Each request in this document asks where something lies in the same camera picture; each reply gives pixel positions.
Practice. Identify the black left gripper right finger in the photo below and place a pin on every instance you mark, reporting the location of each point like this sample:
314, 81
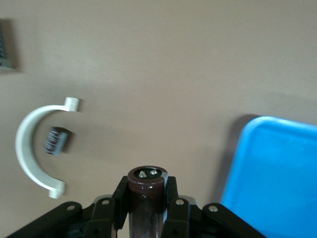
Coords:
183, 220

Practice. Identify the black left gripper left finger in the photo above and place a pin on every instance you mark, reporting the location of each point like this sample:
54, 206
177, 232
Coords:
104, 218

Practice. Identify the black ribbed capacitor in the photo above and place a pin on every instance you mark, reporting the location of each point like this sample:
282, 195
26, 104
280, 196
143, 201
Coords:
55, 141

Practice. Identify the blue plastic tray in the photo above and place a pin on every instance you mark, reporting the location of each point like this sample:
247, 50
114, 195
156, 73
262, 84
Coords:
272, 173

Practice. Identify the silver metal plate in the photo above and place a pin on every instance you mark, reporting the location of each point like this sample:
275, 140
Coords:
5, 49

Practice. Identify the white curved pipe bracket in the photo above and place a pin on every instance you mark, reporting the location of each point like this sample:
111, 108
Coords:
23, 151

